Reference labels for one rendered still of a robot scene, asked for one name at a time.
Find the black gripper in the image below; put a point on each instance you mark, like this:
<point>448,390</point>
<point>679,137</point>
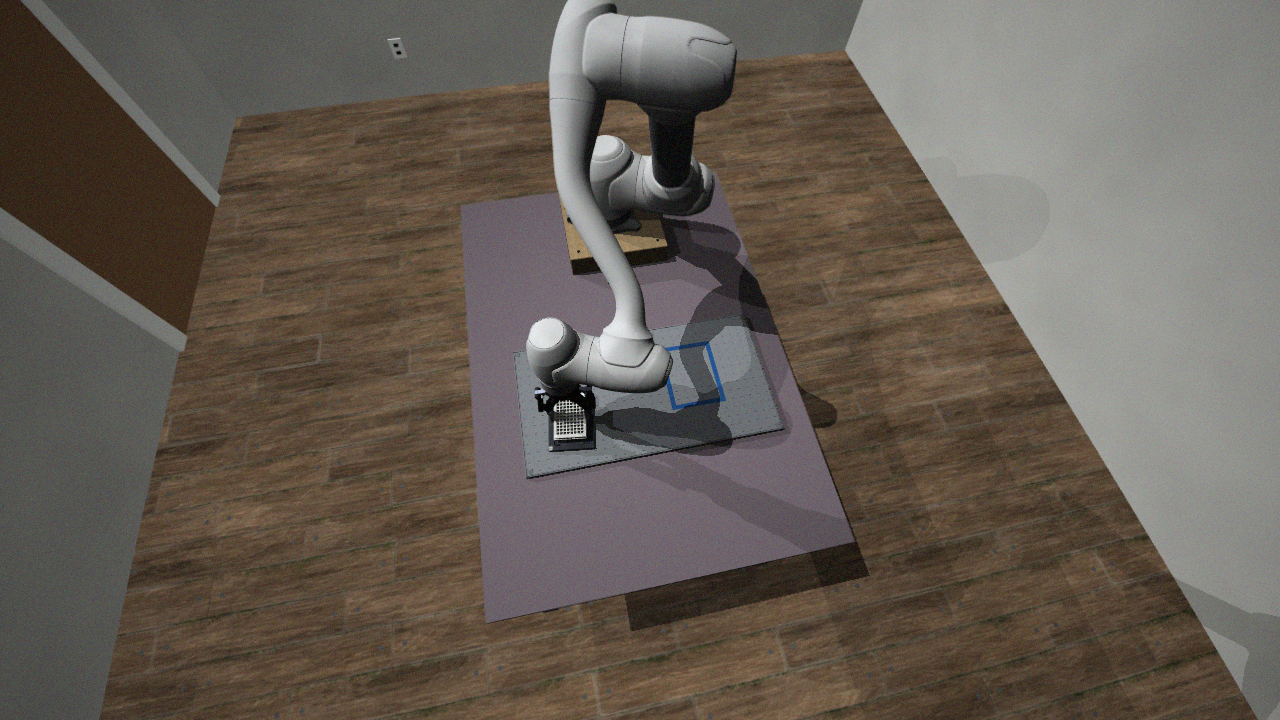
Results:
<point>575,396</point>

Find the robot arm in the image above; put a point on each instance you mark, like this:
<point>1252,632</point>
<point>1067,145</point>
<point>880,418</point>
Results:
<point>673,69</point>

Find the blue taped rectangular outline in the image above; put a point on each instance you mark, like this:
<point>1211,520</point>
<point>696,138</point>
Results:
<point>709,401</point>

